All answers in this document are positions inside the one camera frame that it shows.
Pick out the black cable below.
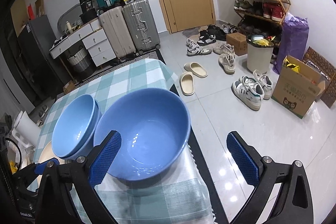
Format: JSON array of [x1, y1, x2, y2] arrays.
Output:
[[4, 137, 23, 169]]

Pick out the large blue bowl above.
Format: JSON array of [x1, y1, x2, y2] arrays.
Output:
[[93, 88, 191, 181]]

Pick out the white electric kettle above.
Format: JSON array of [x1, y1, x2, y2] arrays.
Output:
[[12, 111, 41, 148]]

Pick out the beige slipper right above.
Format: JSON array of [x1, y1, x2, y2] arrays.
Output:
[[184, 62, 208, 78]]

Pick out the white drawer desk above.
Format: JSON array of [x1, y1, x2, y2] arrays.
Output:
[[50, 18, 116, 67]]

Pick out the open cardboard box green print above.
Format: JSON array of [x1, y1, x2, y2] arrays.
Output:
[[272, 55, 325, 118]]

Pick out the black bag on desk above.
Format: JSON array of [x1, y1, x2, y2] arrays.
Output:
[[79, 0, 97, 24]]

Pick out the white trash bin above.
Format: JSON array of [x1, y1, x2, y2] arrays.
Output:
[[247, 35, 274, 73]]

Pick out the black refrigerator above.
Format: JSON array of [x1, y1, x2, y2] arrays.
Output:
[[18, 15, 71, 98]]

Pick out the beige slipper left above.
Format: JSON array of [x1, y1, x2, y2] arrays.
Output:
[[179, 72, 195, 96]]

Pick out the brown cardboard box by rack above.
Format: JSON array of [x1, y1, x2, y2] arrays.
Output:
[[226, 32, 247, 56]]

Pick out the purple bag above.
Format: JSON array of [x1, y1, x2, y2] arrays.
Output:
[[273, 12, 309, 75]]

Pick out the blue bowl back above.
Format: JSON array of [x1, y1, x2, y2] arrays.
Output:
[[52, 94, 97, 158]]

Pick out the beige slipper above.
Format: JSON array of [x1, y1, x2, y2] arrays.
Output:
[[184, 62, 208, 78], [179, 72, 195, 96]]

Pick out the woven laundry basket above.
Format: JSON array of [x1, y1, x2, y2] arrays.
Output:
[[66, 46, 96, 80]]

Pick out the small cardboard box on floor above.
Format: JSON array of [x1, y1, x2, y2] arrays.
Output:
[[63, 80, 75, 94]]

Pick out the white green sneaker pair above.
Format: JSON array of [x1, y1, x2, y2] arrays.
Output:
[[231, 70, 273, 111]]

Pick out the silver suitcase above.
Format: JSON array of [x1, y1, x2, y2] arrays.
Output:
[[122, 0, 161, 55]]

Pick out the beige suitcase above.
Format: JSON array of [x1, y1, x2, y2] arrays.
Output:
[[99, 6, 136, 59]]

